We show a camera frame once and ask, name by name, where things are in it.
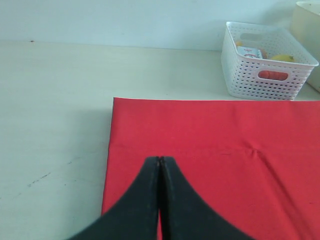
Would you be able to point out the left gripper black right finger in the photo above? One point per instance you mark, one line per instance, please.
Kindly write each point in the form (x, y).
(184, 215)

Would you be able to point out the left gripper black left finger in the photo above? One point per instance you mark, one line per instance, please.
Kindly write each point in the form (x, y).
(135, 215)

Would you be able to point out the red scalloped table mat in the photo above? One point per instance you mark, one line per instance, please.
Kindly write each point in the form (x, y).
(257, 163)

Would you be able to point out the red grilled sausage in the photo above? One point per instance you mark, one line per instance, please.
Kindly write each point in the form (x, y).
(272, 75)

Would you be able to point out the white milk carton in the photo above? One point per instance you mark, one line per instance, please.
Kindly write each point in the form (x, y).
(250, 52)

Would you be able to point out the yellow cheese wedge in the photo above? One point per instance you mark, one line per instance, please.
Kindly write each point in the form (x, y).
(238, 44)

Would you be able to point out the yellow lemon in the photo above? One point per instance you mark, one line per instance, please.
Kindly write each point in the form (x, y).
(283, 58)

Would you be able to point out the white perforated plastic basket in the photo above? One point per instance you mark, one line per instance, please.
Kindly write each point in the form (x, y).
(241, 73)

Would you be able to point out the cream plastic storage bin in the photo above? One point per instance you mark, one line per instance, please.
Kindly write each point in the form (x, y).
(305, 26)

